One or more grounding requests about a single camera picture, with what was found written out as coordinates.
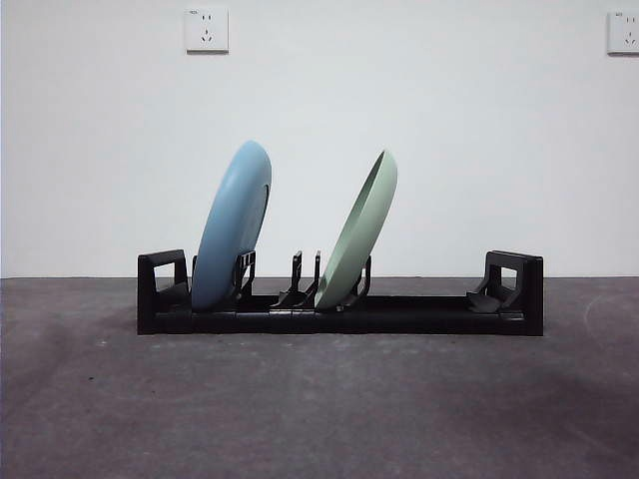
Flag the pale green round plate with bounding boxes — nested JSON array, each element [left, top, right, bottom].
[[314, 148, 399, 310]]

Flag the blue round plate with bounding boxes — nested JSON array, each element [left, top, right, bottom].
[[191, 140, 274, 310]]

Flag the black plastic plate rack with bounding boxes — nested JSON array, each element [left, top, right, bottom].
[[137, 247, 545, 336]]

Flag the white wall socket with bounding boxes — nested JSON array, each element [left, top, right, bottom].
[[186, 6, 231, 54], [606, 9, 639, 56]]

